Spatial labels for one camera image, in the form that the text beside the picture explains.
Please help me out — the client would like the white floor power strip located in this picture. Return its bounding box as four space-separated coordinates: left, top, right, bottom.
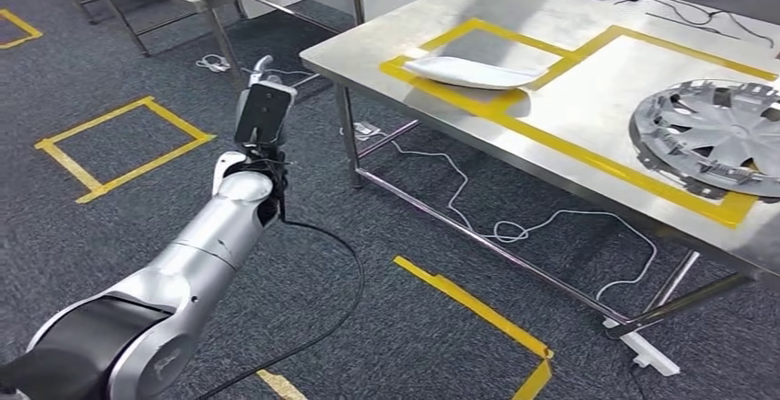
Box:
602 317 682 378

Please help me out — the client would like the white curved plastic part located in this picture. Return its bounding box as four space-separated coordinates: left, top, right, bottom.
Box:
402 55 550 91

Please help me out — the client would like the steel workbench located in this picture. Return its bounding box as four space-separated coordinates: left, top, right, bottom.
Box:
298 0 780 340

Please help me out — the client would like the white looped floor cable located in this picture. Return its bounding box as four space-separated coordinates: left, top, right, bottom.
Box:
389 140 660 303

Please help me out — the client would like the worn yellow tape strip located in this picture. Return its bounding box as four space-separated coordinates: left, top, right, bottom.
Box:
256 370 309 400

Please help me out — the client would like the yellow floor tape strip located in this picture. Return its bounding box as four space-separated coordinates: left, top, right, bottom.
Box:
393 256 556 400

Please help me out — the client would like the white power adapter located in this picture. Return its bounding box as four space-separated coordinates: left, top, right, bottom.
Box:
351 120 384 143

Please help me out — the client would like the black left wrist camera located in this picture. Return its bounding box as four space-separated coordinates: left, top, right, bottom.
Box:
235 80 299 149

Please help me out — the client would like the black bench cable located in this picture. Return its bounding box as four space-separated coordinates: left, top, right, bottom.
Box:
614 0 776 50

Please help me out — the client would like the white plug with cable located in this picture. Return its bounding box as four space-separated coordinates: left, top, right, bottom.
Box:
194 53 318 78

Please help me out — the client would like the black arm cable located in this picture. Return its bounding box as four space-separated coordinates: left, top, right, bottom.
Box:
194 217 365 400

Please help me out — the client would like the dark grey round object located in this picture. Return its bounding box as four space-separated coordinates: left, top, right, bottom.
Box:
628 78 780 202

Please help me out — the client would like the yellow floor tape square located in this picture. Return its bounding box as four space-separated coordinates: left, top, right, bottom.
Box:
34 95 216 205
0 8 44 51

